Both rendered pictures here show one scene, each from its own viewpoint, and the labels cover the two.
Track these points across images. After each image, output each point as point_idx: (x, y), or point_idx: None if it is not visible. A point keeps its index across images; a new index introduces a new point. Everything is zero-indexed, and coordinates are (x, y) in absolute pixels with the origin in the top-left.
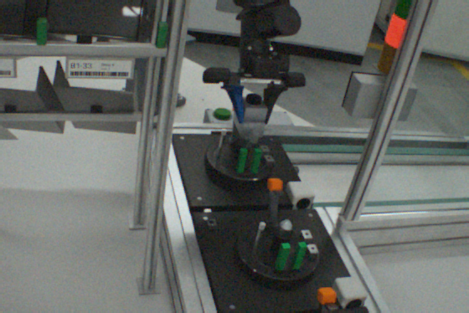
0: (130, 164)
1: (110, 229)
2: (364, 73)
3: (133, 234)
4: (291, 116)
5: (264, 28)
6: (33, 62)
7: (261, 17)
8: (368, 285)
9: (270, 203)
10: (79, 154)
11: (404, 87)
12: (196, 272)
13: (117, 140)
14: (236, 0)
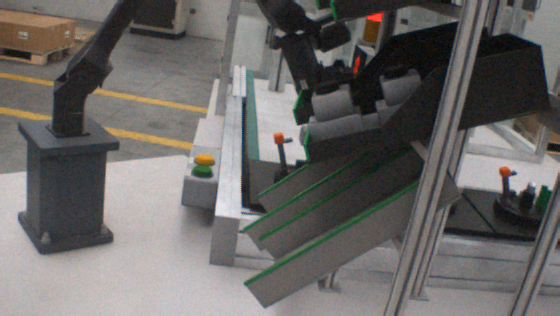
0: (220, 274)
1: (344, 305)
2: (364, 51)
3: (348, 292)
4: (134, 162)
5: (334, 43)
6: None
7: (328, 34)
8: None
9: None
10: (193, 310)
11: None
12: (449, 235)
13: (163, 273)
14: (297, 26)
